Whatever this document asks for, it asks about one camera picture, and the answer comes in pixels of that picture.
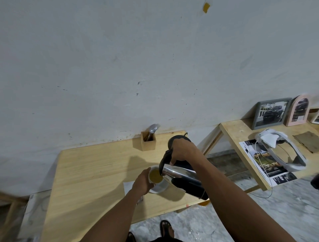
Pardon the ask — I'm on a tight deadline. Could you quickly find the person's right hand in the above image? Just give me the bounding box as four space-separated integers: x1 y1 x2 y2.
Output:
169 138 201 167

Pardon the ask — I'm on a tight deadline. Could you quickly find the white saucer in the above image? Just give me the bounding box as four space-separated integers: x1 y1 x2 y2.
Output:
149 178 170 194

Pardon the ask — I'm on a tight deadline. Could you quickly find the wooden cutlery holder box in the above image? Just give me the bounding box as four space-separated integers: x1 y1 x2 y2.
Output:
141 131 157 151

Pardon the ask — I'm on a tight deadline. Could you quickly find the metal spoon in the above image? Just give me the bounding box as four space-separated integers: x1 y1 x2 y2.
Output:
145 124 156 141

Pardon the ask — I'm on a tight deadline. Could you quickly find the large light wooden table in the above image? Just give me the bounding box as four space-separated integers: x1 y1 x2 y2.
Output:
40 130 212 242

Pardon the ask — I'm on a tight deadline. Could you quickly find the metal fork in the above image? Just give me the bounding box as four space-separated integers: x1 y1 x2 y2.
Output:
150 124 160 140

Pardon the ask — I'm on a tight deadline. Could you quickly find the person's left hand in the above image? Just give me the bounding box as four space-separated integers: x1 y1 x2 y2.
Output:
131 167 155 197

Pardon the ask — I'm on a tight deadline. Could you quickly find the white cup of tea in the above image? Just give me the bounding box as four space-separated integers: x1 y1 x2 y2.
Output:
148 167 163 184

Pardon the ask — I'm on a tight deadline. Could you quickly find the black kettle base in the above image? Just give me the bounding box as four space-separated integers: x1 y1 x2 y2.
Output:
167 134 192 150

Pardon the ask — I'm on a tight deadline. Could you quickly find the white cable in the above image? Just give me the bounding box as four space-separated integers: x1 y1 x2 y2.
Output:
247 140 274 199

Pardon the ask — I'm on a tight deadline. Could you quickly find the grey picture frame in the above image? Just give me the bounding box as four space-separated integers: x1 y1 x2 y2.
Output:
251 98 292 130

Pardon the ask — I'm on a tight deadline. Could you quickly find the steel kettle with black handle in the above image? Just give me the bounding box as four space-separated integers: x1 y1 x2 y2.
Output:
159 149 209 200

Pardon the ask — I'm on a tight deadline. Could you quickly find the person's left forearm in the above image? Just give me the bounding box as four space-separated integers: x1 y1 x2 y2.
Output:
81 186 145 242

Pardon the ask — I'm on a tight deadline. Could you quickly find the small light wooden table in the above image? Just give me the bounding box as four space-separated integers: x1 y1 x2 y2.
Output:
203 108 319 193

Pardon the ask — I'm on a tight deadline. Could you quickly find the pink arched picture frame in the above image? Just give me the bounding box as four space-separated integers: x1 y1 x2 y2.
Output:
285 94 311 127

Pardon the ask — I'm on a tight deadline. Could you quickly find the person's right sandalled foot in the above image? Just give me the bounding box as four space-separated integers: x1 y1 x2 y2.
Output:
159 220 175 240

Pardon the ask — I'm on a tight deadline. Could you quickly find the person's right forearm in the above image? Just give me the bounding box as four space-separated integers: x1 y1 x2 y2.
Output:
186 151 299 242

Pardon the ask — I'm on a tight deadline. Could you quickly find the white paper sheet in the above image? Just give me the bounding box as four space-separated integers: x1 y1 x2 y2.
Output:
123 181 144 203

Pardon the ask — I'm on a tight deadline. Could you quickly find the wooden stand frame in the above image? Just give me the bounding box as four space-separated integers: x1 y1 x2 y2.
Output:
0 191 29 242

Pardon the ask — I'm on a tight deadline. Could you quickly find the car magazine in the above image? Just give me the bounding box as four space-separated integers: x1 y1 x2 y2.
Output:
239 140 297 187

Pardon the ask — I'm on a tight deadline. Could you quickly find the white headset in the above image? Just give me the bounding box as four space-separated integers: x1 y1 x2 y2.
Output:
255 129 307 172

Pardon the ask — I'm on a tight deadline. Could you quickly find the brown cloth piece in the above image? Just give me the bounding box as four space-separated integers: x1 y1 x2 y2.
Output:
292 131 319 153

